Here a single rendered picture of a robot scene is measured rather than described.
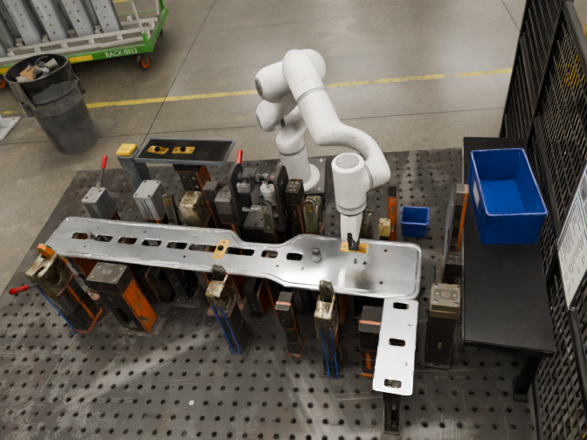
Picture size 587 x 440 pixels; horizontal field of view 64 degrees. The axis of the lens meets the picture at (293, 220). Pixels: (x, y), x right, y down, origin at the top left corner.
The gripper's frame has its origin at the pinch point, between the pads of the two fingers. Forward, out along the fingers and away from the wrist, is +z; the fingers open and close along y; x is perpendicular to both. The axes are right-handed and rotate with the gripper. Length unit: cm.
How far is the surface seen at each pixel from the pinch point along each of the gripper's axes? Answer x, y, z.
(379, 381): 12.0, 38.2, 9.8
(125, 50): -284, -304, 83
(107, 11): -312, -338, 58
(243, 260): -37.2, 3.8, 9.7
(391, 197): 9.8, -15.0, -5.5
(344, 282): -2.1, 8.2, 9.7
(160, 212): -76, -13, 8
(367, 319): 6.3, 19.2, 11.7
